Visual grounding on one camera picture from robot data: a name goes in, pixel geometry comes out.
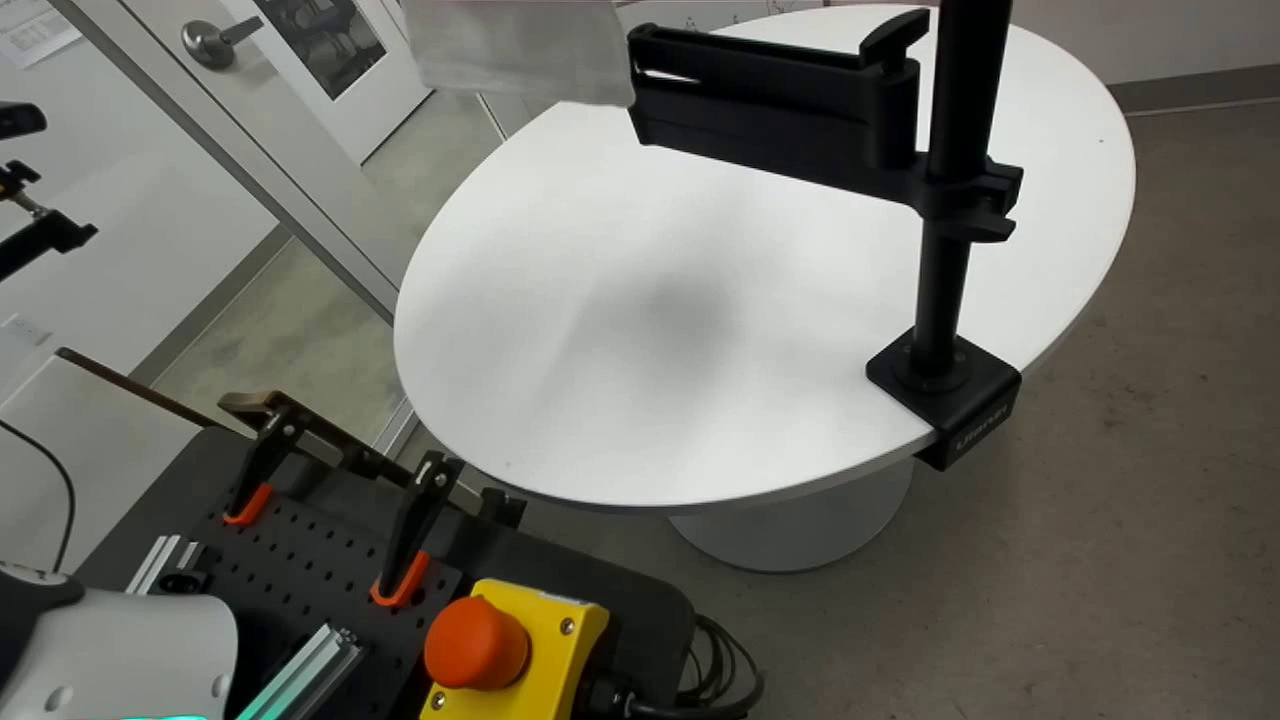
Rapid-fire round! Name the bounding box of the yellow emergency stop red button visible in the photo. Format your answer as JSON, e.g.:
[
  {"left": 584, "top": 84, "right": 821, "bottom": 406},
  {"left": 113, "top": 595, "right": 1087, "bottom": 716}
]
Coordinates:
[{"left": 415, "top": 570, "right": 615, "bottom": 720}]

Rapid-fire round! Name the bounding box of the black pole with table clamp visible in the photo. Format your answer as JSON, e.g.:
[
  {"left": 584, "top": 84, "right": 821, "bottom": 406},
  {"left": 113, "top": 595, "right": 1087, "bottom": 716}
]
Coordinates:
[{"left": 864, "top": 0, "right": 1027, "bottom": 475}]

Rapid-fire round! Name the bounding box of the black perforated mounting board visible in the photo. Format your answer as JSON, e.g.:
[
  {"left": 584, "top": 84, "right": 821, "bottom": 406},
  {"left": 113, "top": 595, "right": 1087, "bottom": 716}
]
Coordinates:
[{"left": 76, "top": 420, "right": 700, "bottom": 720}]

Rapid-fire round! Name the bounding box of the white door with window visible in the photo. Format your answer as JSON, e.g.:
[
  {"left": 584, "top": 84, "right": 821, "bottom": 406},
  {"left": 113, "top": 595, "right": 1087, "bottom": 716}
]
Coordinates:
[{"left": 121, "top": 0, "right": 440, "bottom": 173}]

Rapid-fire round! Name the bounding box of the long aluminium extrusion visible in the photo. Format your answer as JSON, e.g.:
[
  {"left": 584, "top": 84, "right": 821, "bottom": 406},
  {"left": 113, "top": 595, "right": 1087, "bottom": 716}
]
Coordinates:
[{"left": 237, "top": 620, "right": 365, "bottom": 720}]

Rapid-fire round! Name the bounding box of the wooden stick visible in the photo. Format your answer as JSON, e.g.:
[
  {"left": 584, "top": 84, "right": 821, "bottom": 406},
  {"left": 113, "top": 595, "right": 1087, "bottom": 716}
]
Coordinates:
[{"left": 51, "top": 345, "right": 229, "bottom": 434}]

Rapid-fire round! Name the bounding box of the short aluminium extrusion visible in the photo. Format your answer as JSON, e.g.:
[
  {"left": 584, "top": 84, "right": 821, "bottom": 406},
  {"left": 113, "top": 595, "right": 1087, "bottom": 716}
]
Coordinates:
[{"left": 122, "top": 526, "right": 208, "bottom": 601}]

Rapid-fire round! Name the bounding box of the white table pedestal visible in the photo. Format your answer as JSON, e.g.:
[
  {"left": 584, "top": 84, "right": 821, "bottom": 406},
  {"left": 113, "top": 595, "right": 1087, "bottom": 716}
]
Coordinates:
[{"left": 663, "top": 456, "right": 918, "bottom": 581}]

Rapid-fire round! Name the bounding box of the black clamp orange handle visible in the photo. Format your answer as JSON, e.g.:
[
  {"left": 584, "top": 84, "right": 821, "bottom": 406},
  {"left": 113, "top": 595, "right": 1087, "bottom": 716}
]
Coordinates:
[
  {"left": 367, "top": 447, "right": 466, "bottom": 617},
  {"left": 214, "top": 398, "right": 304, "bottom": 537}
]

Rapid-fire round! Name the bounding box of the black cable bundle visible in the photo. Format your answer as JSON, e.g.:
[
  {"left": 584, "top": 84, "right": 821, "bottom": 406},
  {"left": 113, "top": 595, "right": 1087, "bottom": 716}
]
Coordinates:
[{"left": 584, "top": 607, "right": 773, "bottom": 720}]

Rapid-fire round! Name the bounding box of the silver door lever handle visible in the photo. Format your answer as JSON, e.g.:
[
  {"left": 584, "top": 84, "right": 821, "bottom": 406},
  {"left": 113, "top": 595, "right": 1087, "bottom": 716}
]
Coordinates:
[{"left": 176, "top": 12, "right": 268, "bottom": 74}]

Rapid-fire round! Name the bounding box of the thin black cable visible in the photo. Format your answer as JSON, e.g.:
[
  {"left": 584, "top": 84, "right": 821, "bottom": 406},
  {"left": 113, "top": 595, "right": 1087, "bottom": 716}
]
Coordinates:
[{"left": 0, "top": 414, "right": 83, "bottom": 581}]

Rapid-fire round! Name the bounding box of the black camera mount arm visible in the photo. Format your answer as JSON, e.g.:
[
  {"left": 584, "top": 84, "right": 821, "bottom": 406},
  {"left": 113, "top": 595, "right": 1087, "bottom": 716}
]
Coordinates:
[{"left": 0, "top": 156, "right": 105, "bottom": 282}]

